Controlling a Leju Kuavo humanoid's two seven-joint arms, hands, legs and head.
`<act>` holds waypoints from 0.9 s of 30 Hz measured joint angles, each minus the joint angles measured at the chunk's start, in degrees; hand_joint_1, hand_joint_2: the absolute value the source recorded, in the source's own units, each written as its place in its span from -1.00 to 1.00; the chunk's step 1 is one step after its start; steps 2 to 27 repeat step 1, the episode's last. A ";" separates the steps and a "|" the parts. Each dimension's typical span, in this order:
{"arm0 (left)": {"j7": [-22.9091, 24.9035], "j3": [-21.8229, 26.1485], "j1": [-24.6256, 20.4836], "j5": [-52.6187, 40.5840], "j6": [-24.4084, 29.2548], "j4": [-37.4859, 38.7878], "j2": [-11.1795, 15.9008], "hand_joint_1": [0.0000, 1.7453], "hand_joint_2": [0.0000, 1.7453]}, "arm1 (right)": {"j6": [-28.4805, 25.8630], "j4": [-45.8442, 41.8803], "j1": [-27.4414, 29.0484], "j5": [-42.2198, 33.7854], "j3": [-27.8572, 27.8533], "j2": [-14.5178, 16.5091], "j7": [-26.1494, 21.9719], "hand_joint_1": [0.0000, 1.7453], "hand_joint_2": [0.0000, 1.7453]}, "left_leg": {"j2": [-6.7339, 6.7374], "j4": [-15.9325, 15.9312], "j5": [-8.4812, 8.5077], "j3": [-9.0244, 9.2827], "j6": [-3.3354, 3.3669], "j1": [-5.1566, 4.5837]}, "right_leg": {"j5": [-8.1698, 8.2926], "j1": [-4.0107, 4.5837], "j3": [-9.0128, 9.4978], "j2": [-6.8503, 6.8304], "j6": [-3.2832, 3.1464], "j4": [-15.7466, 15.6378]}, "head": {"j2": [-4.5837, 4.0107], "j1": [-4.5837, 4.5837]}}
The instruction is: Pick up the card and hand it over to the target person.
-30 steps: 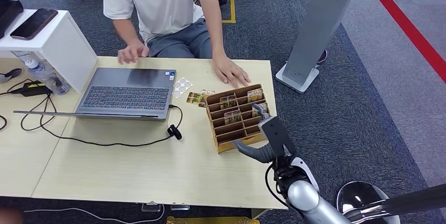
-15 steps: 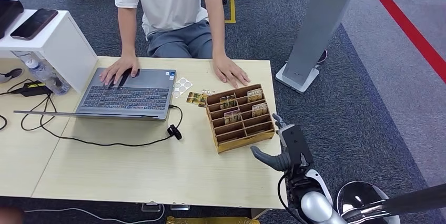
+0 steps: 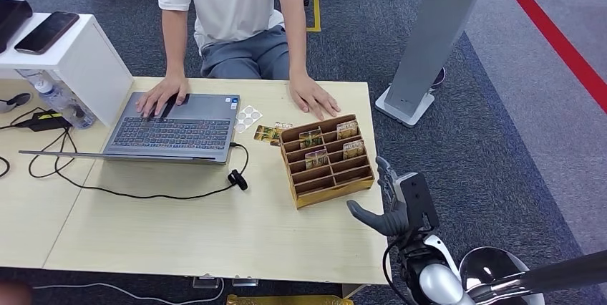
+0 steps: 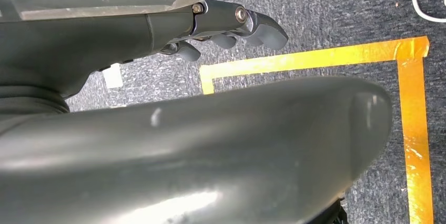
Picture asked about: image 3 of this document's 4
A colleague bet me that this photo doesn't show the person's right hand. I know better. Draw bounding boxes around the person's right hand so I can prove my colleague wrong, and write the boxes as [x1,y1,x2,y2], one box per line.
[135,74,190,119]

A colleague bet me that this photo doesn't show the person's left hand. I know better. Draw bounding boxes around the person's left hand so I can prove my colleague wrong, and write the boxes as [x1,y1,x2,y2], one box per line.
[288,74,341,121]

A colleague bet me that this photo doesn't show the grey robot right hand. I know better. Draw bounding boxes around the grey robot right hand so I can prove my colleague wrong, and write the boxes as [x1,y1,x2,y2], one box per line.
[346,155,411,238]

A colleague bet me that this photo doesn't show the gold green hotel card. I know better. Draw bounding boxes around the gold green hotel card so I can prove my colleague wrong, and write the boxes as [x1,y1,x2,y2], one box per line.
[269,122,294,147]
[304,147,329,170]
[336,121,359,142]
[342,139,366,161]
[298,127,324,150]

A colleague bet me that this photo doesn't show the wooden slotted card holder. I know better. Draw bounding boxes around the wooden slotted card holder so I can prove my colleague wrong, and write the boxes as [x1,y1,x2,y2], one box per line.
[279,113,376,210]

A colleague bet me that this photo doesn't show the person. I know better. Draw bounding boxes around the person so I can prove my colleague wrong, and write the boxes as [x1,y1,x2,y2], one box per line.
[135,0,341,121]

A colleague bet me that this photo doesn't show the grey open laptop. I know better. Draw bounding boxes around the grey open laptop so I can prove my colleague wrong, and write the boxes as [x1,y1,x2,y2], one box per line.
[19,92,241,165]

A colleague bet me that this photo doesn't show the white round sticker sheet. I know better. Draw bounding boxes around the white round sticker sheet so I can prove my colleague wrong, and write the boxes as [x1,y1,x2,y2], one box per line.
[233,105,263,134]

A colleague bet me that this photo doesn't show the white desk shelf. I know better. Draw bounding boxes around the white desk shelf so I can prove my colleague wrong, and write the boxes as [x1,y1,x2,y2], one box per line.
[0,12,135,127]

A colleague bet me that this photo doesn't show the clear plastic water bottle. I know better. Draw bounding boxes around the clear plastic water bottle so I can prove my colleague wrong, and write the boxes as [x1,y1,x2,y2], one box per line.
[16,69,97,130]

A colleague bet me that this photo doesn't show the black power adapter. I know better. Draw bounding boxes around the black power adapter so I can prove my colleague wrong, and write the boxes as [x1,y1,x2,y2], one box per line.
[14,110,73,133]

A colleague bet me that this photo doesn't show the yellow object under desk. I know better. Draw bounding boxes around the yellow object under desk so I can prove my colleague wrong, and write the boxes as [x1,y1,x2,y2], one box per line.
[226,294,355,305]

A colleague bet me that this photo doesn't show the black smartphone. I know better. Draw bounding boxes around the black smartphone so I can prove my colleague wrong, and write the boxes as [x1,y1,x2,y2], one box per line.
[13,11,81,56]

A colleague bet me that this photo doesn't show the grey kiosk stand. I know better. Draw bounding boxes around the grey kiosk stand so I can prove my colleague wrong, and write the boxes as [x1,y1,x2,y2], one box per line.
[374,0,497,128]

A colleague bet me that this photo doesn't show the small grey black device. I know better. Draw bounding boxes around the small grey black device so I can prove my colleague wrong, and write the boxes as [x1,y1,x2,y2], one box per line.
[0,93,32,114]

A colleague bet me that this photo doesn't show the black flat device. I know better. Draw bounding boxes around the black flat device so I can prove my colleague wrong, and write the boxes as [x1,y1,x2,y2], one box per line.
[0,0,33,53]

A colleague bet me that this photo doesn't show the black metal bar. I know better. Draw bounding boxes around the black metal bar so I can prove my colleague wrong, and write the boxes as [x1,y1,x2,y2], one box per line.
[467,251,607,301]

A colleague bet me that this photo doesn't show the blurred reddish object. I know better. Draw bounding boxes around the blurred reddish object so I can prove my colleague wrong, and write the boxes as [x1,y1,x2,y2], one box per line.
[0,280,33,305]

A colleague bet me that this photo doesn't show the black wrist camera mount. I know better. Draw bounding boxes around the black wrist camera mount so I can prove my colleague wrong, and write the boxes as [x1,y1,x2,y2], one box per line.
[394,172,440,233]

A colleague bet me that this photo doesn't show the black laptop power cable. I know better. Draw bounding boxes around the black laptop power cable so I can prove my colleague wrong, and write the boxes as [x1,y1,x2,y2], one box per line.
[26,127,251,201]

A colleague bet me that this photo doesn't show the black cable strap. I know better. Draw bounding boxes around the black cable strap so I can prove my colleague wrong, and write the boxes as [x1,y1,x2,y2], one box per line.
[227,169,249,193]

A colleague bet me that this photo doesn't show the black ring behind kiosk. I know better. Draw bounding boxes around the black ring behind kiosk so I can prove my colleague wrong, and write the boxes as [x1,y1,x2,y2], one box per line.
[430,66,447,90]

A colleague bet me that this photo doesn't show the white cable under desk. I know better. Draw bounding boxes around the white cable under desk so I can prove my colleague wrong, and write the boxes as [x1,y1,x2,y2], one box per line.
[33,278,226,305]

